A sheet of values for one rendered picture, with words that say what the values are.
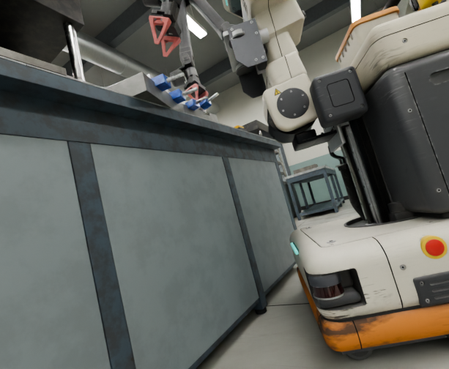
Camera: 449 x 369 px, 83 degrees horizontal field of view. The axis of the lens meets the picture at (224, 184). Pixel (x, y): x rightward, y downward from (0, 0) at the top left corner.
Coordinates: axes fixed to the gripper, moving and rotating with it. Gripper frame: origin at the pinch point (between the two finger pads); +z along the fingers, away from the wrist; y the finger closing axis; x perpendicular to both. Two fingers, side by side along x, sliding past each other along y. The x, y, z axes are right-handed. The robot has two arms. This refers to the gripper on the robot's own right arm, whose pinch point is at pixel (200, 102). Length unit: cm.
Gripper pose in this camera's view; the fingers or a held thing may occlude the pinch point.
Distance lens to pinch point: 122.2
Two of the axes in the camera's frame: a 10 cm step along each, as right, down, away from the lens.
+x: 7.8, -4.2, -4.6
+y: -5.6, -1.6, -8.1
